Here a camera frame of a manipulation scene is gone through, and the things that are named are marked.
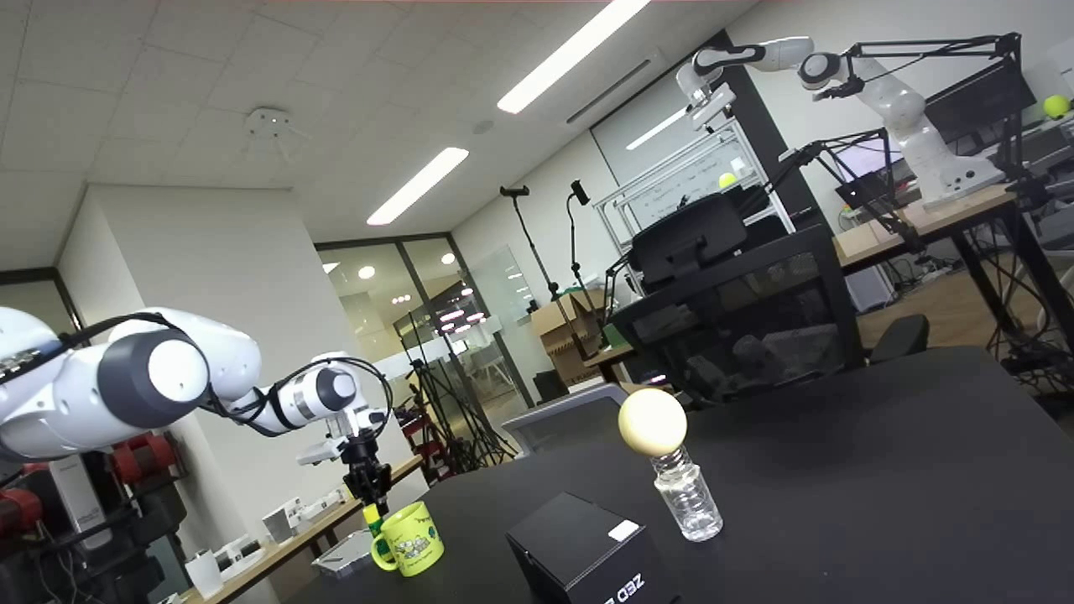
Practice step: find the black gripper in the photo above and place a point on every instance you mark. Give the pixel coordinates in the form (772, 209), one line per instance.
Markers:
(363, 465)

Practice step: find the lime green mug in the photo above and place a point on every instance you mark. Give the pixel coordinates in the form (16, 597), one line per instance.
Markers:
(408, 540)

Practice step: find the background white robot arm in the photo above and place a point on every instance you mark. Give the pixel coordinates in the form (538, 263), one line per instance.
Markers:
(857, 71)

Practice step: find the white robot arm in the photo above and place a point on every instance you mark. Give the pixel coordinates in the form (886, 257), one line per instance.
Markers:
(133, 373)

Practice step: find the black rectangular box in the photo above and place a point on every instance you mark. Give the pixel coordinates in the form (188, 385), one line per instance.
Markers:
(576, 550)

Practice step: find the wooden background desk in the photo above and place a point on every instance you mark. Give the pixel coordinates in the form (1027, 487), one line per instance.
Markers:
(273, 555)

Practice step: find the yellow-white ball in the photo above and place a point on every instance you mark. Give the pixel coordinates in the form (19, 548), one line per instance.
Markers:
(653, 422)

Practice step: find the red black robot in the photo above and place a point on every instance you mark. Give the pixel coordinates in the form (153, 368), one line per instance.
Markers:
(95, 529)

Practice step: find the clear plastic bottle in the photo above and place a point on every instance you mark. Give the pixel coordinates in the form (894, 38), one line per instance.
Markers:
(685, 494)

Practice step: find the black wire rack cart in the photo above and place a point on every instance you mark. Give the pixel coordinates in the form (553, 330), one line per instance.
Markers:
(760, 320)

